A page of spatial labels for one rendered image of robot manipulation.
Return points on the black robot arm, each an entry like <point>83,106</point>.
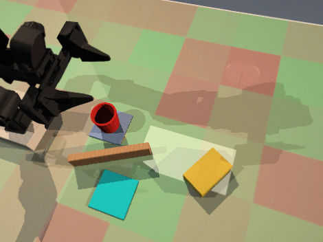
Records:
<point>27,47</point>

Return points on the yellow flat box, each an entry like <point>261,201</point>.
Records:
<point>207,171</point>

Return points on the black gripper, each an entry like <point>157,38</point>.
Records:
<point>43,103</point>

